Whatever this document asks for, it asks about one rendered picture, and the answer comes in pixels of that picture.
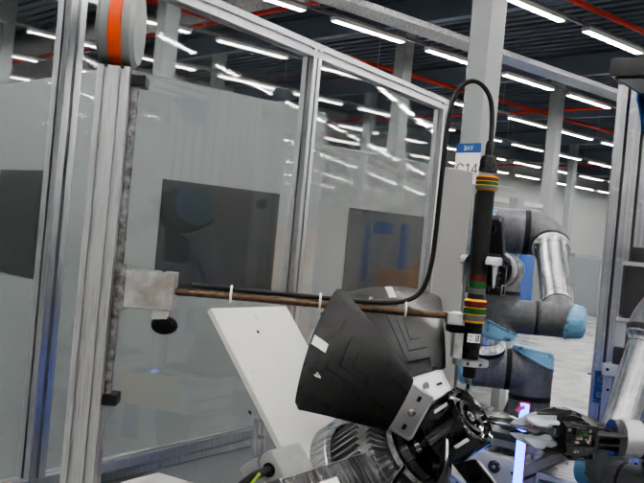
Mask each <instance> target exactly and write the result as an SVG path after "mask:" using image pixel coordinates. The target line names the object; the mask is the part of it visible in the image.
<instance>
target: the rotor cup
mask: <svg viewBox="0 0 644 483"><path fill-rule="evenodd" d="M444 403H448V405H447V406H446V407H444V408H443V409H441V410H440V411H438V412H437V413H435V414H434V410H435V409H437V408H438V407H440V406H441V405H443V404H444ZM468 411H470V412H471V413H472V414H473V416H474V422H472V421H471V420H470V419H469V417H468V415H467V412H468ZM394 436H395V440H396V443H397V446H398V448H399V450H400V452H401V454H402V457H403V459H404V460H405V462H406V463H407V465H408V466H409V467H410V468H411V470H413V471H414V472H415V473H416V474H417V475H418V476H419V477H420V478H422V479H423V480H424V481H425V482H427V483H436V475H437V472H436V471H432V466H433V463H434V462H435V463H439V461H440V456H441V451H442V446H443V442H444V437H445V436H447V439H448V454H450V459H449V467H450V468H451V465H459V464H461V463H462V462H464V461H465V460H467V459H469V458H470V457H472V456H473V455H475V454H476V453H478V452H479V451H481V450H482V449H484V448H486V447H487V446H488V445H489V444H490V443H491V442H492V441H493V431H492V427H491V424H490V421H489V419H488V417H487V415H486V413H485V411H484V410H483V408H482V407H481V405H480V404H479V403H478V402H477V400H476V399H475V398H474V397H473V396H472V395H471V394H469V393H468V392H467V391H465V390H463V389H461V388H458V387H455V388H452V389H450V390H449V391H447V392H446V393H444V394H443V395H441V396H440V397H438V398H437V399H436V400H434V401H433V402H432V403H431V405H430V407H429V409H428V411H427V413H426V414H425V416H424V418H423V420H422V422H421V424H420V426H419V428H418V430H417V431H416V433H415V435H414V437H413V438H412V439H411V440H410V442H408V441H407V440H405V439H404V438H403V437H401V436H400V435H398V434H396V433H395V432H394ZM466 438H468V439H469V441H468V442H467V443H466V444H464V445H462V446H461V447H459V448H455V447H454V446H455V445H456V444H458V443H460V442H461V441H463V440H464V439H466Z"/></svg>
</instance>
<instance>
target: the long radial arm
mask: <svg viewBox="0 0 644 483"><path fill-rule="evenodd" d="M280 481H281V483H387V482H386V480H385V478H384V476H383V475H382V473H381V471H380V469H379V466H378V465H377V463H376V461H375V459H374V457H373V455H372V454H371V452H370V451H365V452H362V453H360V454H357V455H353V456H350V457H347V458H344V459H341V460H338V461H334V462H332V463H329V464H326V465H323V466H320V467H317V468H313V469H310V470H307V471H302V472H299V473H296V474H293V475H290V476H287V477H284V478H281V479H280Z"/></svg>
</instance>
